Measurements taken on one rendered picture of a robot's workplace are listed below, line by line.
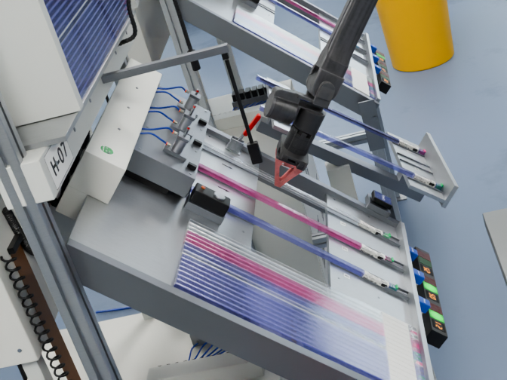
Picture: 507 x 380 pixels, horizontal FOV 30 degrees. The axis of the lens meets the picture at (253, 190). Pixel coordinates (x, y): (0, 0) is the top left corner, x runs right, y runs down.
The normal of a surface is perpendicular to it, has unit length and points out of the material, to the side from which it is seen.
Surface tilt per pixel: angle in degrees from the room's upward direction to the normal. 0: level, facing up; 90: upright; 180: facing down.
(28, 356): 90
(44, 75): 90
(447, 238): 0
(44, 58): 90
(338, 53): 75
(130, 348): 0
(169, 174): 90
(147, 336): 0
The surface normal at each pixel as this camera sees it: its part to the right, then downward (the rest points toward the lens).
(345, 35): 0.12, 0.28
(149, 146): 0.47, -0.77
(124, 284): -0.05, 0.46
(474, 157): -0.27, -0.86
